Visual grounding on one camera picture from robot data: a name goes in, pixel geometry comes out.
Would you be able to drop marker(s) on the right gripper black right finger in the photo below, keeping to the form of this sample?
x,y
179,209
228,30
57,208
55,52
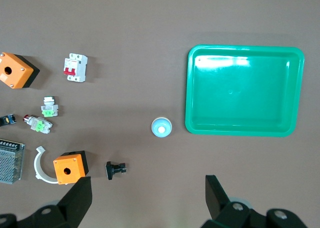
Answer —
x,y
220,203

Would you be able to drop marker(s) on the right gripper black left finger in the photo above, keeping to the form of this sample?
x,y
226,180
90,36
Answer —
x,y
72,203

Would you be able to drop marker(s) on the white circuit breaker red switches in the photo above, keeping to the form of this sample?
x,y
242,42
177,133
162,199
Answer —
x,y
78,68

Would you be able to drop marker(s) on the small white curved clamp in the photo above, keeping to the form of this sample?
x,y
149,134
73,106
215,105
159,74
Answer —
x,y
37,168

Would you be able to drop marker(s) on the metal mesh power supply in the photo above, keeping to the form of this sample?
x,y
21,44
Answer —
x,y
10,163

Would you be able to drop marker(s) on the pale blue dome cap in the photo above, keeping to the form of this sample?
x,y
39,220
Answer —
x,y
161,128

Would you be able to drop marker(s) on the green plastic tray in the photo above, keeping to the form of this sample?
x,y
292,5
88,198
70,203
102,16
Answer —
x,y
245,100

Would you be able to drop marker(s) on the orange push button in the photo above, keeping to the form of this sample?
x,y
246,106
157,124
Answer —
x,y
6,120

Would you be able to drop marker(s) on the brown table mat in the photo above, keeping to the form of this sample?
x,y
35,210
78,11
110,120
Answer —
x,y
140,25

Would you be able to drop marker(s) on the orange push-button enclosure box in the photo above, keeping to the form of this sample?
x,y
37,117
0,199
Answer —
x,y
75,166
17,74

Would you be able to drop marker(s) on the red-headed pushbutton switch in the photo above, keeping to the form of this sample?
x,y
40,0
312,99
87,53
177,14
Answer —
x,y
40,125

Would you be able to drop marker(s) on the green-headed pushbutton switch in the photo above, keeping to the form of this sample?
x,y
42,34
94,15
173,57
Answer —
x,y
48,110

